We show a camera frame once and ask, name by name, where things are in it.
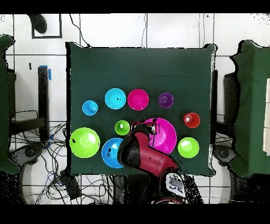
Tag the small cyan bowl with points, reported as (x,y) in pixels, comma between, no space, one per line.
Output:
(115,102)

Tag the grey chair base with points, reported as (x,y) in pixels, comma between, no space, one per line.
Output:
(29,152)
(223,153)

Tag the small magenta bowl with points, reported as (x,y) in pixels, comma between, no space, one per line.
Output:
(138,99)

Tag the blue cup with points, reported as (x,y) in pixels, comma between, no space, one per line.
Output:
(90,107)

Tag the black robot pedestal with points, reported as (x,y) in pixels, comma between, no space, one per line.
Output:
(135,190)

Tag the black metal stand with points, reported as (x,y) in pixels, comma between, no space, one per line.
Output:
(43,101)

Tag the blue tape strip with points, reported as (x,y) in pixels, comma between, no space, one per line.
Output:
(49,74)

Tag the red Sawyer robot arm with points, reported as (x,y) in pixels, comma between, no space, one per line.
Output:
(151,158)

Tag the dark green tablecloth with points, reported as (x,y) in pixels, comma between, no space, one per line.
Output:
(137,67)

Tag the orange red cup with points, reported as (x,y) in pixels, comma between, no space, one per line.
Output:
(191,120)

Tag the person's foot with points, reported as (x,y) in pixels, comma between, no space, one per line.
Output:
(39,23)

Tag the large blue bowl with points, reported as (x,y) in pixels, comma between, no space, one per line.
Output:
(110,156)

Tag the large pink bowl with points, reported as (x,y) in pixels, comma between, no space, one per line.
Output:
(166,135)

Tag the purple cup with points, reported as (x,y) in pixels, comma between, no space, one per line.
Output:
(166,100)

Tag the green cloth side table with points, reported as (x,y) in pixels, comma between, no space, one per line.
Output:
(253,105)
(4,105)

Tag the stack of white boxes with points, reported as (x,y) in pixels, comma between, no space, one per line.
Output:
(267,116)

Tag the small green bowl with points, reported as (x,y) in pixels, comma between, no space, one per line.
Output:
(188,147)

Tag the green cup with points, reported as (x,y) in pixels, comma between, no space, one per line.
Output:
(122,127)

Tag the large green bowl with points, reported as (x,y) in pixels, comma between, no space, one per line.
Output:
(84,142)

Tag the black box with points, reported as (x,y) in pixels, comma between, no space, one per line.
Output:
(231,99)
(11,95)

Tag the black power strip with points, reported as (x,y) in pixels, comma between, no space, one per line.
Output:
(70,186)

